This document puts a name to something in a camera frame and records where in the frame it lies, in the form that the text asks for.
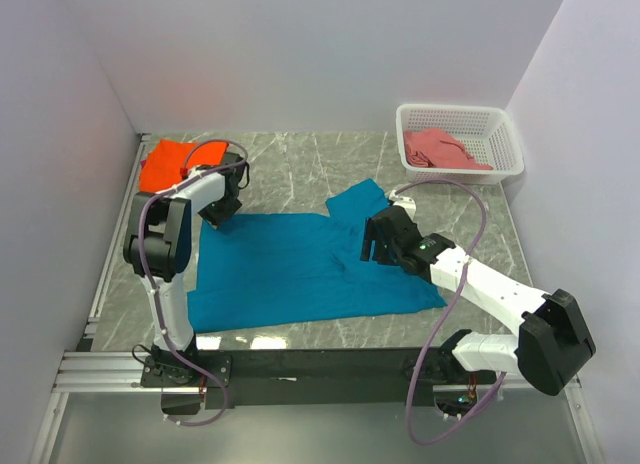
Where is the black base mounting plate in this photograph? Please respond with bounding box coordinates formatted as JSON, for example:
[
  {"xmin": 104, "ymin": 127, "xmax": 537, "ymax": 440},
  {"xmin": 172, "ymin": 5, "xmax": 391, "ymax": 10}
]
[{"xmin": 140, "ymin": 346, "xmax": 497, "ymax": 416}]

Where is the blue t shirt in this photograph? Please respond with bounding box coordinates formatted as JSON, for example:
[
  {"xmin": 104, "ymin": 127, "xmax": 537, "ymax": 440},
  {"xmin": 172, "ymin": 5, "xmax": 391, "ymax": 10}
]
[{"xmin": 187, "ymin": 179, "xmax": 444, "ymax": 333}]

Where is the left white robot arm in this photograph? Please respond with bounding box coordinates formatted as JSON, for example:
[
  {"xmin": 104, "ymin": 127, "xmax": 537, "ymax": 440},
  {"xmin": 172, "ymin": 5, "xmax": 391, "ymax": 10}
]
[{"xmin": 123, "ymin": 151, "xmax": 249, "ymax": 386}]

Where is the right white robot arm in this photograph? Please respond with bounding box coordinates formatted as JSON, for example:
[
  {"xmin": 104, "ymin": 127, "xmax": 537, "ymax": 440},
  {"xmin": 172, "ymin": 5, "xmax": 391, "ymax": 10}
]
[{"xmin": 361, "ymin": 205, "xmax": 596, "ymax": 396}]

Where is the folded orange t shirt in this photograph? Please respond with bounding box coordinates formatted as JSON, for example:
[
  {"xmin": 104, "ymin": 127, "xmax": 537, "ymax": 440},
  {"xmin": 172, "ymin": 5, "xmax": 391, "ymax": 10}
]
[{"xmin": 138, "ymin": 139, "xmax": 228, "ymax": 193}]

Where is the aluminium frame rail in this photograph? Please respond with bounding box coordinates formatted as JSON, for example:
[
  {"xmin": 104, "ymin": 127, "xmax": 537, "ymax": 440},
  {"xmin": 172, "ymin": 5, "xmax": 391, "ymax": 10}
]
[{"xmin": 53, "ymin": 346, "xmax": 582, "ymax": 393}]

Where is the pink t shirt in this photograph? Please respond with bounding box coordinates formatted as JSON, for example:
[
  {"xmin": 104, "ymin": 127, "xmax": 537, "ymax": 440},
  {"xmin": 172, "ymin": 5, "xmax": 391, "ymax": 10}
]
[{"xmin": 403, "ymin": 128, "xmax": 493, "ymax": 171}]

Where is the white plastic basket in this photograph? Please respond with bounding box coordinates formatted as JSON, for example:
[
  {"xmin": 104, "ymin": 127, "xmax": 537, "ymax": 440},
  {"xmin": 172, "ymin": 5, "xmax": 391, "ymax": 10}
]
[{"xmin": 395, "ymin": 104, "xmax": 524, "ymax": 185}]

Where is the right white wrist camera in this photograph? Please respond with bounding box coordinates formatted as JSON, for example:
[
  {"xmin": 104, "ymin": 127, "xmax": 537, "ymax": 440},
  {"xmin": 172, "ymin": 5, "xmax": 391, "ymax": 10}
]
[{"xmin": 387, "ymin": 190, "xmax": 417, "ymax": 218}]

